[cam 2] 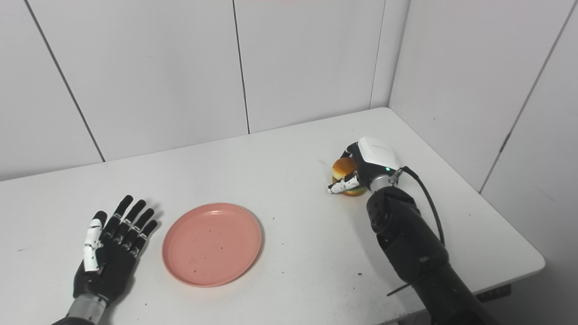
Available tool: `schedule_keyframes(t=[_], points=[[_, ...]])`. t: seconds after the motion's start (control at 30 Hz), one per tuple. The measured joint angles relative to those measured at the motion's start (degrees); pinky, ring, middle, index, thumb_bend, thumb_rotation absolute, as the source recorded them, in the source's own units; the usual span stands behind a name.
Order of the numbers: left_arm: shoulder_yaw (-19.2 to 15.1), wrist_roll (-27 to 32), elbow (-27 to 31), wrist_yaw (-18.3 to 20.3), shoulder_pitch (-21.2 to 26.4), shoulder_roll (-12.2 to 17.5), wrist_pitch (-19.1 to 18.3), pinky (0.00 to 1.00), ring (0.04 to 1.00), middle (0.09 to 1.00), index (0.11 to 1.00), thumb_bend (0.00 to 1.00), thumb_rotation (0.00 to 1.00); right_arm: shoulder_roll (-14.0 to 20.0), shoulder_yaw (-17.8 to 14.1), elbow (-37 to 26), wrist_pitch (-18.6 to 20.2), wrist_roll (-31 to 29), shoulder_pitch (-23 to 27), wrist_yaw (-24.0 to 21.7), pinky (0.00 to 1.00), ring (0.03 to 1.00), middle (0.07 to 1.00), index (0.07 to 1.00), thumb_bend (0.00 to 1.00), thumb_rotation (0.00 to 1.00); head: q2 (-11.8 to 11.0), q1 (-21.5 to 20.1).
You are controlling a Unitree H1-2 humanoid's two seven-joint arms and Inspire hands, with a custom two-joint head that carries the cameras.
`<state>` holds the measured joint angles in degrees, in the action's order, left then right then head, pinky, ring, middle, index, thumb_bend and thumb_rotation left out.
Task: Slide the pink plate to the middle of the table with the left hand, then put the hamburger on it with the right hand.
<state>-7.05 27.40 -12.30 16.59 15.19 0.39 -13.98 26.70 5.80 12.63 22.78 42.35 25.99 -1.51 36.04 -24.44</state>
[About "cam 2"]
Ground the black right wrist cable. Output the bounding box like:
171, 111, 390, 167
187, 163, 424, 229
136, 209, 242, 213
387, 166, 446, 297

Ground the pink round plate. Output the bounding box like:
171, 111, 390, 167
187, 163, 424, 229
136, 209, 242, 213
162, 203, 262, 288

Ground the black table frame bracket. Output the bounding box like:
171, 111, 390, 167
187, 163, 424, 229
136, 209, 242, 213
474, 284, 512, 303

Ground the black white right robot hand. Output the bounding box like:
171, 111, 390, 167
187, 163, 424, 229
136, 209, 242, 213
327, 136, 402, 195

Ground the toy hamburger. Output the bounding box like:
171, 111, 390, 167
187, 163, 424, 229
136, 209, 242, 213
331, 157, 368, 197

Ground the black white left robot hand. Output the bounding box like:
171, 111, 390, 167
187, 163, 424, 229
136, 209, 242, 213
73, 195, 158, 307

